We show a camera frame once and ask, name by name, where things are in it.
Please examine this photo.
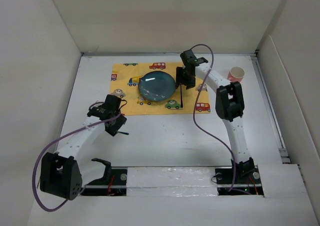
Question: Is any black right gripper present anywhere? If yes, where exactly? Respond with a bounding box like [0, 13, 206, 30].
[175, 66, 196, 89]

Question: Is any purple metal spoon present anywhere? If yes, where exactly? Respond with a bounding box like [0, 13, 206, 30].
[179, 84, 184, 108]

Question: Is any dark teal ceramic plate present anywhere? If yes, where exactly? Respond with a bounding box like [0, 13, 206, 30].
[138, 71, 176, 102]

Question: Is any yellow cartoon car placemat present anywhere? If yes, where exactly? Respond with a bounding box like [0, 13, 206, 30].
[109, 62, 213, 116]

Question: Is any pink paper cup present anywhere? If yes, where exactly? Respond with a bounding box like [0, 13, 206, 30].
[227, 66, 245, 82]

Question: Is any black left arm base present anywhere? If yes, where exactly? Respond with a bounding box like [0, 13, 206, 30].
[79, 158, 128, 196]

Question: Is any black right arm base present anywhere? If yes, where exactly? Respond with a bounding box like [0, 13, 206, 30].
[211, 167, 264, 195]

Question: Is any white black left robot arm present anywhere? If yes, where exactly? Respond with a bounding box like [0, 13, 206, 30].
[39, 94, 127, 200]

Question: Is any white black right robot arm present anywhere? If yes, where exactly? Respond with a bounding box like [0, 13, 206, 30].
[175, 50, 255, 183]

